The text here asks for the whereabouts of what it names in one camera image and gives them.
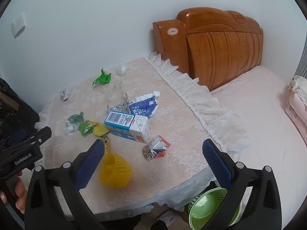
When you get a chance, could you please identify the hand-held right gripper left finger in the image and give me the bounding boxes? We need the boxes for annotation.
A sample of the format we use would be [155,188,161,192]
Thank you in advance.
[24,139,106,230]

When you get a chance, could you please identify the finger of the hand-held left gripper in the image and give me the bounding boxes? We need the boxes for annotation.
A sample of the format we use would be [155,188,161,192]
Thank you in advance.
[0,129,27,150]
[23,126,52,148]

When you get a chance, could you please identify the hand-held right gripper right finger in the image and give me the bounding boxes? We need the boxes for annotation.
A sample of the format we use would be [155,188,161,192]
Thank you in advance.
[201,138,282,230]

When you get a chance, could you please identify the green plastic basket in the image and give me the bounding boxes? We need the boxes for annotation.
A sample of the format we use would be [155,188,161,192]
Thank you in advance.
[187,187,242,230]

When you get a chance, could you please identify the silver blister pack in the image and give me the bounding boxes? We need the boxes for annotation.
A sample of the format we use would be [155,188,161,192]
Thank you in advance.
[107,92,130,113]

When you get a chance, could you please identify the blue white mask package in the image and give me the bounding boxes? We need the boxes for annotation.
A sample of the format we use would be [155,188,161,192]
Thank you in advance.
[128,91,161,118]

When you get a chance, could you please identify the person's left hand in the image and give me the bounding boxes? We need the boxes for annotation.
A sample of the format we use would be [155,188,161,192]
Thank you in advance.
[0,176,27,215]

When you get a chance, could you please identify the gold twisted wrapper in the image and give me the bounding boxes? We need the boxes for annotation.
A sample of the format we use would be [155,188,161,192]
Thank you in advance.
[100,135,113,154]

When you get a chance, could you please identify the dark patterned cloth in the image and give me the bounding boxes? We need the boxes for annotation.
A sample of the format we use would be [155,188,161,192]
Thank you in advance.
[0,77,40,140]

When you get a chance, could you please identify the yellow foam fruit net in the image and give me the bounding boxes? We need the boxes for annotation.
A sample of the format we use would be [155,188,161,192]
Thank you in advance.
[99,149,132,188]

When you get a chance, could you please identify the yellow wrapper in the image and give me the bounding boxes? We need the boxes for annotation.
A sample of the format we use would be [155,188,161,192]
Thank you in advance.
[92,122,110,137]

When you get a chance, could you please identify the green wrapper white letters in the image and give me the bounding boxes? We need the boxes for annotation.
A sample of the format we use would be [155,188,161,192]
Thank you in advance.
[78,120,97,137]

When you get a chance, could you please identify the green white crumpled wrapper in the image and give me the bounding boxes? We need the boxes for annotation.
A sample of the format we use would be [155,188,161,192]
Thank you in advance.
[65,112,84,136]

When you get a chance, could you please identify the crumpled foil ball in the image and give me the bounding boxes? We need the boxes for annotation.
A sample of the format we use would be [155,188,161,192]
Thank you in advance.
[59,89,71,102]

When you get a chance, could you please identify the blue white milk carton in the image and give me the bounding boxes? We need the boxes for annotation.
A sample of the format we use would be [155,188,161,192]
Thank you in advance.
[104,110,151,144]

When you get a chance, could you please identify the white lace tablecloth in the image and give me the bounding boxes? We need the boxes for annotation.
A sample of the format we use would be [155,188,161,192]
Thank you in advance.
[35,51,250,215]

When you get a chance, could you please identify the silver red snack wrapper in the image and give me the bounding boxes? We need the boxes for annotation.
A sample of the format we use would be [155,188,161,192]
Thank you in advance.
[142,135,171,161]

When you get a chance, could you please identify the pink bed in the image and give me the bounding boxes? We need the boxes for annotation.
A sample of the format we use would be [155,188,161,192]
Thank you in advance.
[209,65,307,230]

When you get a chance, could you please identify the person's patterned sock foot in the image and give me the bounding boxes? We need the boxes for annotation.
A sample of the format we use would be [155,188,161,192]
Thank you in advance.
[155,209,179,226]

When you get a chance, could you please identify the clear plastic bottle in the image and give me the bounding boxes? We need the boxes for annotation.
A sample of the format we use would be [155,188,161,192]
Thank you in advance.
[106,80,125,99]

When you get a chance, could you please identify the green candy wrapper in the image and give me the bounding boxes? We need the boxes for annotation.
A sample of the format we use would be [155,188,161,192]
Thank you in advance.
[92,69,112,88]

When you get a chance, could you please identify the clear plastic wrapper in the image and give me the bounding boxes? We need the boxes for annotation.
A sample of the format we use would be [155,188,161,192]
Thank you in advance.
[116,59,131,76]

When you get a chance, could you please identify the folded pink blanket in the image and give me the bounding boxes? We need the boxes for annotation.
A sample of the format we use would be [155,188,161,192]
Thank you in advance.
[284,75,307,147]

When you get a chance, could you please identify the carved wooden headboard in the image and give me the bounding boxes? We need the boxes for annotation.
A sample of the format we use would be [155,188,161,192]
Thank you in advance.
[153,8,264,91]

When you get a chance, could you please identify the white radiator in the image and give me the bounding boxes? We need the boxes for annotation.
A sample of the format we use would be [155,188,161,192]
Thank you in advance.
[298,49,307,82]

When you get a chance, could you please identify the white wall switch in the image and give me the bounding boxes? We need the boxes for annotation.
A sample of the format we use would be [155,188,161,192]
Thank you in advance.
[11,13,26,38]

